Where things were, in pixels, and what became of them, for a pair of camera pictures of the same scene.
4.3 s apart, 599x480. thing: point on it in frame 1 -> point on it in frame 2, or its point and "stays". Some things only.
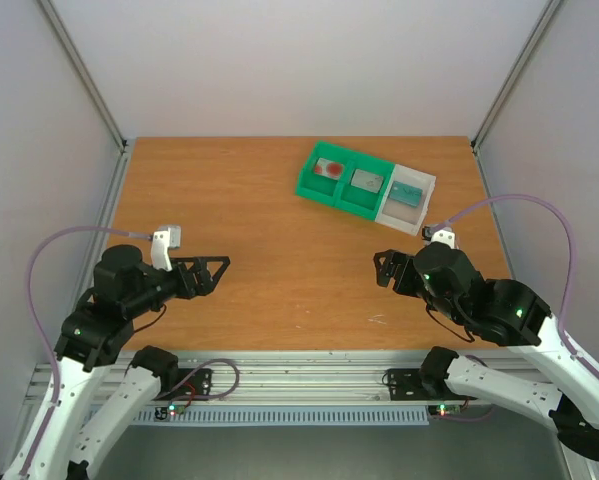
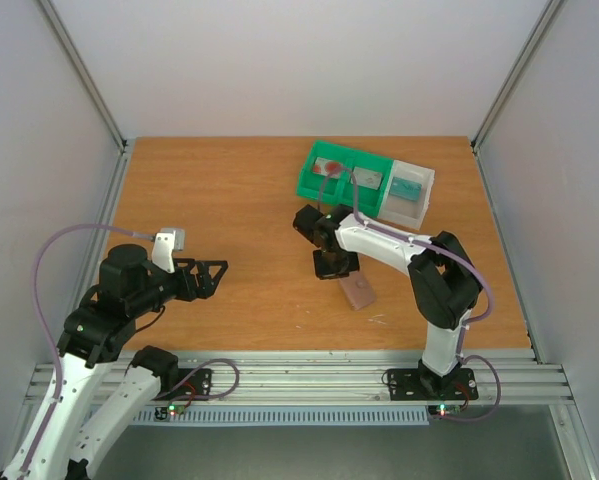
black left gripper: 206,285 stays
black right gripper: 402,275 -> 335,263
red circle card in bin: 329,168 stays
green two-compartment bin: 345,179 stays
